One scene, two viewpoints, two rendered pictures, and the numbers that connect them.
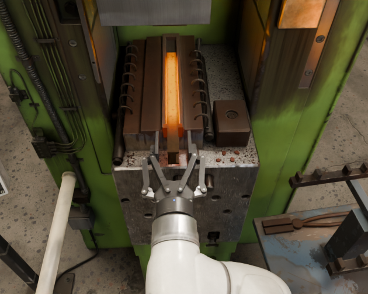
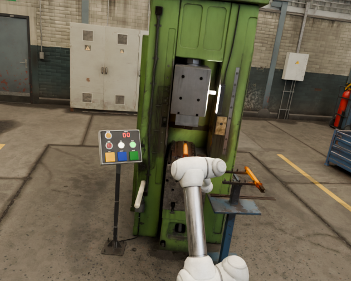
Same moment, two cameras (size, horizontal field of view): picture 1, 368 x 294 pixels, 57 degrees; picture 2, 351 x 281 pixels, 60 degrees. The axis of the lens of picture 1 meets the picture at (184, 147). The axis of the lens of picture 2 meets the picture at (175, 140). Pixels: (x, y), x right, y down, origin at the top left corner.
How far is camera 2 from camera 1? 2.00 m
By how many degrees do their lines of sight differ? 31
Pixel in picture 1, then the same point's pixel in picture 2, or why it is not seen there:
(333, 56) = (230, 145)
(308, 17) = (221, 132)
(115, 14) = (178, 122)
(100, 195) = (150, 195)
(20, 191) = (100, 213)
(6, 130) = (93, 191)
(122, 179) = (169, 169)
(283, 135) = not seen: hidden behind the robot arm
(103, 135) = (160, 165)
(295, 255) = (219, 200)
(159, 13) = (187, 123)
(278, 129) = not seen: hidden behind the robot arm
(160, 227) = not seen: hidden behind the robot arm
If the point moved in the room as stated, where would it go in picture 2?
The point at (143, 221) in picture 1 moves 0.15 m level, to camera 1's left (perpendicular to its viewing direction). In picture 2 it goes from (170, 193) to (154, 190)
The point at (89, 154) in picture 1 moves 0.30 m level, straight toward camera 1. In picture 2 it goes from (154, 172) to (163, 187)
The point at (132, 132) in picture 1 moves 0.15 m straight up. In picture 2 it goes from (174, 155) to (176, 140)
